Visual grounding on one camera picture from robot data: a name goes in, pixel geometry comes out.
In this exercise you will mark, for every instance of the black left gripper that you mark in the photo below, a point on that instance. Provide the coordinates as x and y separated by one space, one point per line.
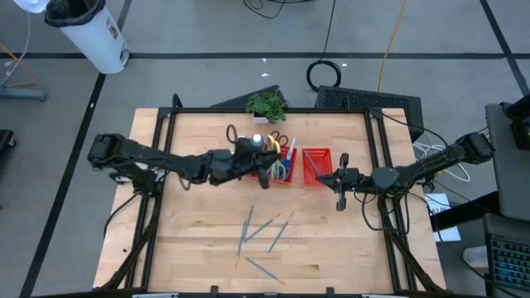
250 159

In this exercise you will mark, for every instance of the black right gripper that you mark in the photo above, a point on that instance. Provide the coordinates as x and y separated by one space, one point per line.
356 180

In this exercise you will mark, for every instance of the dark blue paint bottle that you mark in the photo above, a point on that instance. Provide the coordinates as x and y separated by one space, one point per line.
256 139

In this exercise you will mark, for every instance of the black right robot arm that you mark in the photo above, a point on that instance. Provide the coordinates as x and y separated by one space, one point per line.
435 165

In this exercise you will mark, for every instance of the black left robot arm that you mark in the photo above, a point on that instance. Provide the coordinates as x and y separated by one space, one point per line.
165 159

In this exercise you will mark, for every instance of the green potted plant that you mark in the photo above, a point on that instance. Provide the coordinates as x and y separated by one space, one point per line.
267 105

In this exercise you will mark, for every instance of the black angled panel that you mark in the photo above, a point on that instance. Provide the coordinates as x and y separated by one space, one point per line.
236 101

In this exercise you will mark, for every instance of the white paper sheet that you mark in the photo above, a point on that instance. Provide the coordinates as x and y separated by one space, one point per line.
449 236

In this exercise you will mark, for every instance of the white computer mouse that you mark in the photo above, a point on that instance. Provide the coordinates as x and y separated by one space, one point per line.
476 256

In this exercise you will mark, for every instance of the dark desk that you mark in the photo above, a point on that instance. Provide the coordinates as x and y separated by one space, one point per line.
497 225

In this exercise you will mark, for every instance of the black monitor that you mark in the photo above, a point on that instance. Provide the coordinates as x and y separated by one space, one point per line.
521 132

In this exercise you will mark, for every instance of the backlit black keyboard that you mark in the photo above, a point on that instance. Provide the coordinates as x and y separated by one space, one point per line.
511 262

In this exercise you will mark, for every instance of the white trash can black liner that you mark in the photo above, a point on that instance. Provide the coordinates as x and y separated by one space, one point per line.
97 41

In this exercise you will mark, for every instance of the grey floor bar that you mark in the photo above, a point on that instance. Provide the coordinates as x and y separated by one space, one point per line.
25 94

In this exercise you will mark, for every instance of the black chair base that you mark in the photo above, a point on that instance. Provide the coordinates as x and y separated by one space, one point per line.
6 138

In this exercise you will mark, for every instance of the white plastic object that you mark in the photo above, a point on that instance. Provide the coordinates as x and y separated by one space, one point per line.
33 5

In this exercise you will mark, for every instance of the black aluminium table frame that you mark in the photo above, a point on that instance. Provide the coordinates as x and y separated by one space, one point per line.
331 111

